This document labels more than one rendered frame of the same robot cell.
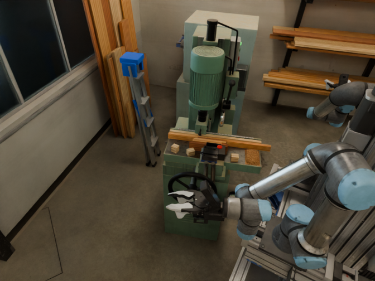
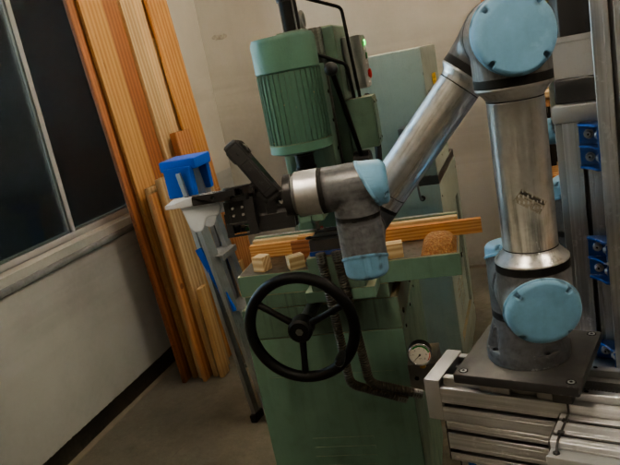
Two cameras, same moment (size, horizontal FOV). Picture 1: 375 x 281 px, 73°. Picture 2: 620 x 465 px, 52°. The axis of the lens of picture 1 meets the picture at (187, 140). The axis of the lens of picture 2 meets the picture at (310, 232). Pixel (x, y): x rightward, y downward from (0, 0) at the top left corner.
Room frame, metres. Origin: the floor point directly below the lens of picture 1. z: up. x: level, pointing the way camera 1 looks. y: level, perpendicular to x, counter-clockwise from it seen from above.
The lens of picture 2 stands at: (-0.47, -0.31, 1.41)
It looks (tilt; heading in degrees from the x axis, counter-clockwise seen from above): 14 degrees down; 8
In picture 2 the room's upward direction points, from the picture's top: 11 degrees counter-clockwise
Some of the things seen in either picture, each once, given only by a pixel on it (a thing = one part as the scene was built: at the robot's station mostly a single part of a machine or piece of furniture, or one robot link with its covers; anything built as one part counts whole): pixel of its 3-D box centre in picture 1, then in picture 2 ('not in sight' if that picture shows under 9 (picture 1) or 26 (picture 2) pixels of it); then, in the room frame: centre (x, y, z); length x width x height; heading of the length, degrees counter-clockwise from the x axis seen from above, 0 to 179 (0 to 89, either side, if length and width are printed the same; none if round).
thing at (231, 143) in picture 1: (218, 141); (361, 239); (1.29, -0.20, 0.92); 0.67 x 0.02 x 0.04; 83
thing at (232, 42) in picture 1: (233, 52); (356, 62); (1.60, -0.26, 1.40); 0.10 x 0.06 x 0.16; 173
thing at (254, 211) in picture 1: (254, 210); (353, 187); (0.55, -0.25, 1.21); 0.11 x 0.08 x 0.09; 88
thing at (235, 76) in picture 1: (231, 85); (364, 121); (1.50, -0.26, 1.23); 0.09 x 0.08 x 0.15; 173
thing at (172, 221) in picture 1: (197, 183); (358, 396); (1.42, -0.10, 0.36); 0.58 x 0.45 x 0.71; 173
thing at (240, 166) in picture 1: (211, 157); (348, 268); (1.19, -0.16, 0.87); 0.61 x 0.30 x 0.06; 83
